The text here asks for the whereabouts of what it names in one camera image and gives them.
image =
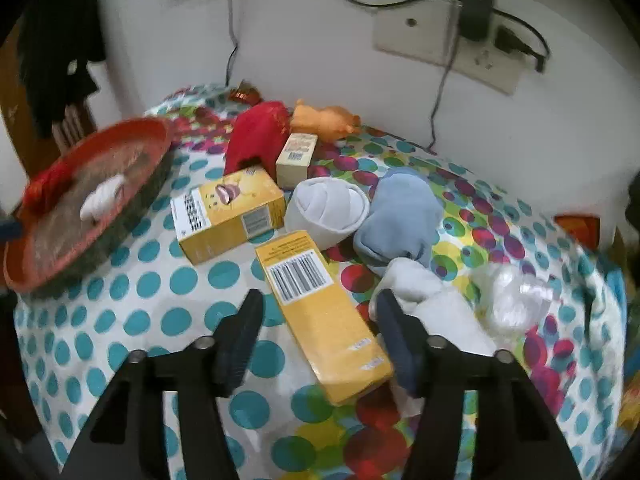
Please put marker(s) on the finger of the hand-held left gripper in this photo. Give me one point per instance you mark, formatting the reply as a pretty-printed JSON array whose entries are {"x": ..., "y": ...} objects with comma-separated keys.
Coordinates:
[{"x": 7, "y": 227}]

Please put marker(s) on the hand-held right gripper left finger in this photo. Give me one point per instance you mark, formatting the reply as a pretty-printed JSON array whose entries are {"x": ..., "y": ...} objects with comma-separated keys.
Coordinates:
[{"x": 240, "y": 347}]

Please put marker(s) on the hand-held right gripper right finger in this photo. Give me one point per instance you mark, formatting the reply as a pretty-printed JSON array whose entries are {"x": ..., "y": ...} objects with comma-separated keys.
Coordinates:
[{"x": 400, "y": 350}]

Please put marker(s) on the long yellow box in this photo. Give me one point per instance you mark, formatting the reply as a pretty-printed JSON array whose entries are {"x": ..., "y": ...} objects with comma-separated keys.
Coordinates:
[{"x": 320, "y": 320}]

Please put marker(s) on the yellow box with mouth print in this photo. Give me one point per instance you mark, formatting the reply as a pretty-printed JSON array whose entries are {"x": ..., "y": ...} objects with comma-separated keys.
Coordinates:
[{"x": 225, "y": 220}]

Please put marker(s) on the round red tray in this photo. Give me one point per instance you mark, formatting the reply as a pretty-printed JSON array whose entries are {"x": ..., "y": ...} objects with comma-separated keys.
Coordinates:
[{"x": 125, "y": 160}]

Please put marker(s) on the small white sock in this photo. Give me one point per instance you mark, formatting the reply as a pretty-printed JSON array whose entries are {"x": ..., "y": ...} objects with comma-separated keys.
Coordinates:
[{"x": 100, "y": 200}]

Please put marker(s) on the polka dot tablecloth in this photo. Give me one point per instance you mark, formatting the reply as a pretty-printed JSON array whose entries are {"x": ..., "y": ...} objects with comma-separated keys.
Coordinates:
[{"x": 150, "y": 310}]

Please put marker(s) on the clear plastic bag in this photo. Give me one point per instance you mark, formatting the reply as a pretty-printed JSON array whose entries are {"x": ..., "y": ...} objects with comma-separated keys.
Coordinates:
[{"x": 510, "y": 295}]

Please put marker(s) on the brown wooden rack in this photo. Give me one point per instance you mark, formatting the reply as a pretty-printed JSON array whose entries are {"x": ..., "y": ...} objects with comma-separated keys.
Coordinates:
[{"x": 72, "y": 122}]

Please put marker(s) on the blue rolled sock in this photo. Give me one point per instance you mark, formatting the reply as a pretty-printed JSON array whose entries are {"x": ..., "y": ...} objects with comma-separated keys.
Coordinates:
[{"x": 400, "y": 220}]

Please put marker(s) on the small cream box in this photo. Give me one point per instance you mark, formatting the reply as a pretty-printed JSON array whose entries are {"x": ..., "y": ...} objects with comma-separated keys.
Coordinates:
[{"x": 295, "y": 162}]

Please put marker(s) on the dark hanging clothing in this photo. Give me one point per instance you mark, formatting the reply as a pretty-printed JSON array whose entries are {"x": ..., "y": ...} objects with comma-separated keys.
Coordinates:
[{"x": 60, "y": 35}]

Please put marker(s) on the red fabric pouch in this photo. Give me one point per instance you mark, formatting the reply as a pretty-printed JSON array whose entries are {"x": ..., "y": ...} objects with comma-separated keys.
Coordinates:
[{"x": 255, "y": 135}]

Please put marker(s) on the orange red packet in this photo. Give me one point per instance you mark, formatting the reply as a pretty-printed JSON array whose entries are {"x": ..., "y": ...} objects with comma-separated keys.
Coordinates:
[{"x": 577, "y": 230}]

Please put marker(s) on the orange toy pig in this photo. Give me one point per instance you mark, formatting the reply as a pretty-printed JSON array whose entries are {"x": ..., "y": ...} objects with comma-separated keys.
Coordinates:
[{"x": 320, "y": 120}]

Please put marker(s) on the red foil wrapper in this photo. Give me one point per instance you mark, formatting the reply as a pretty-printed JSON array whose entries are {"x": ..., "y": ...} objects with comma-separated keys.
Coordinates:
[{"x": 245, "y": 92}]

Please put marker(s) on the black plug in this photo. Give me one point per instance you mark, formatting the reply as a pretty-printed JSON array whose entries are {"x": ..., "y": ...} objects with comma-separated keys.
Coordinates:
[{"x": 507, "y": 39}]

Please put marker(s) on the black power adapter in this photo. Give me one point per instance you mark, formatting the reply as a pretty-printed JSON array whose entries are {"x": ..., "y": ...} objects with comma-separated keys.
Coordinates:
[{"x": 475, "y": 10}]

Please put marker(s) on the beige wall socket plate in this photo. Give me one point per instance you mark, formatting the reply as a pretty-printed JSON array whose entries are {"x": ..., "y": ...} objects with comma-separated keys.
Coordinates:
[{"x": 415, "y": 35}]

